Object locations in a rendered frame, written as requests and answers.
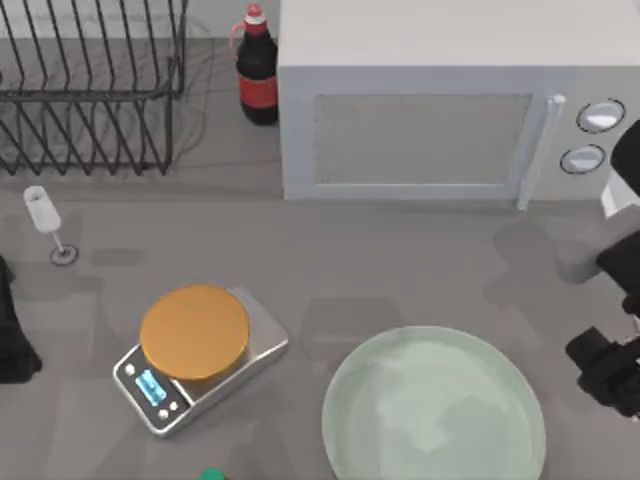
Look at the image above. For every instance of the small microwave knob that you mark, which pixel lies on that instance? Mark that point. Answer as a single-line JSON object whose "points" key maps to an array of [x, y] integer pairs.
{"points": [[582, 159]]}

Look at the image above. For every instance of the large microwave knob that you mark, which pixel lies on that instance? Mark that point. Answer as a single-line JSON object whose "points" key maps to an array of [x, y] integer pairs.
{"points": [[600, 114]]}

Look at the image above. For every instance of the pale microwave door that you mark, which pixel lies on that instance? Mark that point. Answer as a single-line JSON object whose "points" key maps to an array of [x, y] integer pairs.
{"points": [[420, 140]]}

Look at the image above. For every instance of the pale microwave oven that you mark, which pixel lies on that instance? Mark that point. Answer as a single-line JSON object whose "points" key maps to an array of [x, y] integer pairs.
{"points": [[425, 40]]}

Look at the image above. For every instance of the pale green plate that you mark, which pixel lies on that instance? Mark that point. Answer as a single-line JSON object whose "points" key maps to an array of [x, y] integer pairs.
{"points": [[430, 410]]}

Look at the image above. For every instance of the dark cola bottle red label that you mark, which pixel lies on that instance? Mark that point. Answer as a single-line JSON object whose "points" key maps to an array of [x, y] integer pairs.
{"points": [[257, 90]]}

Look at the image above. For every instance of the silver kitchen scale orange plate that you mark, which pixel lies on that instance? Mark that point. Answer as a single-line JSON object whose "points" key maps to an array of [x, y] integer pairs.
{"points": [[195, 332]]}

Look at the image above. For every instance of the green bottle cap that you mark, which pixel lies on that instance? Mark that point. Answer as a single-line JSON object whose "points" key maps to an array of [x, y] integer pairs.
{"points": [[212, 475]]}

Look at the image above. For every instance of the clear stemmed glass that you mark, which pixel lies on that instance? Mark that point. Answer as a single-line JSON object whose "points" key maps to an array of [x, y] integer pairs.
{"points": [[44, 214]]}

